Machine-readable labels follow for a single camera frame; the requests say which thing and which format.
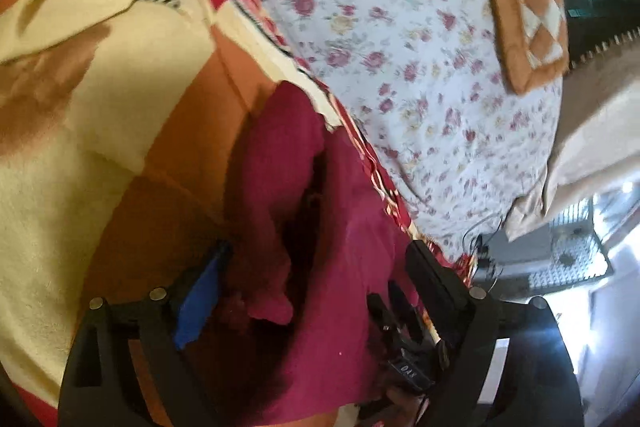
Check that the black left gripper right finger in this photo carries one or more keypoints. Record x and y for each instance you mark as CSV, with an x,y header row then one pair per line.
x,y
507,362

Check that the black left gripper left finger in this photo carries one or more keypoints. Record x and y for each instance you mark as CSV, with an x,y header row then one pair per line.
x,y
100,384

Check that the dark red garment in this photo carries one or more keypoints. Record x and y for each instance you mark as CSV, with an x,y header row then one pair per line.
x,y
291,335

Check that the orange cream red fleece blanket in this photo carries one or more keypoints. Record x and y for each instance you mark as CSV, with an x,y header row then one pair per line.
x,y
123,123

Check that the white floral quilt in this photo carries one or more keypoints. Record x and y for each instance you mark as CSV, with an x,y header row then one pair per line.
x,y
424,82

